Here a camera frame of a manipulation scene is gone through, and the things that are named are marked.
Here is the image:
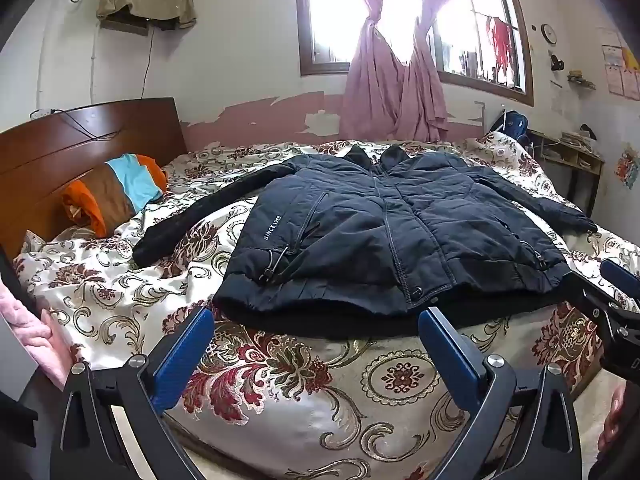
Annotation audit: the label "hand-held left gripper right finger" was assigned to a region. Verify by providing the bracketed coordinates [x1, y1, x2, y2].
[418, 306, 583, 480]

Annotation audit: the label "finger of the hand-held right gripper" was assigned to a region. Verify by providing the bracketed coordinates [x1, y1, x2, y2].
[575, 287, 640, 356]
[601, 259, 640, 306]

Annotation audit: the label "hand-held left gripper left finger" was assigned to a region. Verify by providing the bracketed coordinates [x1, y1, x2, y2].
[59, 306, 216, 480]

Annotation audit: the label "dark navy padded jacket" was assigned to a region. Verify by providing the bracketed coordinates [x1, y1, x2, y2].
[132, 142, 598, 338]

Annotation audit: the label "red hanging clothes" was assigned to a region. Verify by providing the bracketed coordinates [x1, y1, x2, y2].
[485, 16, 516, 86]

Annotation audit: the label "person's right hand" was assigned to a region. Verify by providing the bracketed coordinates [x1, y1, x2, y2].
[598, 382, 632, 456]

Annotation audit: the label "floral patterned bed quilt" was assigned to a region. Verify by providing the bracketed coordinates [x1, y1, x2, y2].
[12, 130, 640, 480]

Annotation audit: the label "wooden desk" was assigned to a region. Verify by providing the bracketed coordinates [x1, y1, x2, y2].
[527, 129, 606, 218]

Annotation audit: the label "pink fluffy cloth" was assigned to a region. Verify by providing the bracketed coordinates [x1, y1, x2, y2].
[0, 280, 73, 391]

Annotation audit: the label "grey flat box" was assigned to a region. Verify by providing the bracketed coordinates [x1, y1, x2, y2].
[0, 315, 48, 403]

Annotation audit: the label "orange brown blue striped pillow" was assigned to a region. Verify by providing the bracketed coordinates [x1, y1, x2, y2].
[61, 154, 168, 238]

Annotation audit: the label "dark cloth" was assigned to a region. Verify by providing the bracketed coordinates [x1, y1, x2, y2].
[0, 244, 38, 317]

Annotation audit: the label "blue backpack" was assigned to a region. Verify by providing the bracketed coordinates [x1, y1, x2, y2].
[487, 110, 531, 146]

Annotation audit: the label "wooden bed headboard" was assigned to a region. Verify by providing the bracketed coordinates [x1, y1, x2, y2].
[0, 97, 188, 261]

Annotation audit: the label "colourful wall sticker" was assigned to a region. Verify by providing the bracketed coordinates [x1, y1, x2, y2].
[614, 142, 640, 191]

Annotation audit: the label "white wall paper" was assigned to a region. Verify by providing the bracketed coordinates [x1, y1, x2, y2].
[550, 80, 576, 116]

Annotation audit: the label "pinned wall paper sheets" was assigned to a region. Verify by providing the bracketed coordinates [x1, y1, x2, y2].
[600, 27, 640, 101]

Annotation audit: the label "black hanging cable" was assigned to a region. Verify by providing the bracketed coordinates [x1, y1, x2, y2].
[140, 20, 154, 99]

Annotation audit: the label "dark wall shelf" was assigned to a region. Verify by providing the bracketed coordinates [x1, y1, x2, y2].
[102, 12, 151, 36]

